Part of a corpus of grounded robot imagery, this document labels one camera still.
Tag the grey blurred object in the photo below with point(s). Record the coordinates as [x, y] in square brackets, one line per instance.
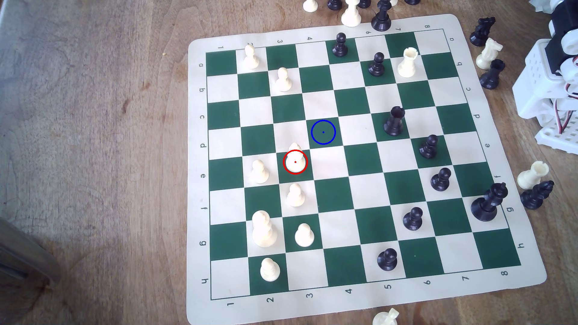
[25, 252]

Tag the green and white chess mat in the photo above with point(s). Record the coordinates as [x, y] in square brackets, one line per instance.
[361, 153]

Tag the black chess pawn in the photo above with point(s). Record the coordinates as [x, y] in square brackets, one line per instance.
[387, 261]
[440, 180]
[340, 46]
[376, 66]
[412, 220]

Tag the black chess rook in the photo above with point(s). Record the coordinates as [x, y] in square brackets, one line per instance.
[491, 76]
[394, 122]

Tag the white chess queen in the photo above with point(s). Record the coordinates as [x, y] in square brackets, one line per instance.
[351, 15]

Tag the black chess bishop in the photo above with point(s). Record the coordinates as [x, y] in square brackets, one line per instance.
[535, 196]

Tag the black chess queen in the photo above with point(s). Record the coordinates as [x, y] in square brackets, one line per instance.
[381, 20]

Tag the white chess pawn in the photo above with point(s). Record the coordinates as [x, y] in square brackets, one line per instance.
[283, 81]
[270, 271]
[310, 5]
[304, 236]
[251, 57]
[259, 173]
[296, 197]

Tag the white chess knight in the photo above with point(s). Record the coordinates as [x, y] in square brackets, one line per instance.
[487, 55]
[385, 318]

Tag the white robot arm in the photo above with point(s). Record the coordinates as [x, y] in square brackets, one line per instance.
[537, 81]

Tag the black pawn row d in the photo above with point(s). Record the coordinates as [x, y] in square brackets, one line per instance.
[428, 148]

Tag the white chess rook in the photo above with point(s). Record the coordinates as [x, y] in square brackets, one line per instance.
[407, 64]
[532, 176]

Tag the white chess bishop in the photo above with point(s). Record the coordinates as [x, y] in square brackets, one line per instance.
[296, 161]

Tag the black chess king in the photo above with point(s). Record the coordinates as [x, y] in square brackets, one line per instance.
[486, 206]

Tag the black chess knight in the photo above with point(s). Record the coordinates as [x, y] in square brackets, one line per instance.
[480, 33]

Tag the white chess king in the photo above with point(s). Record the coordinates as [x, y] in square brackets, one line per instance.
[263, 230]

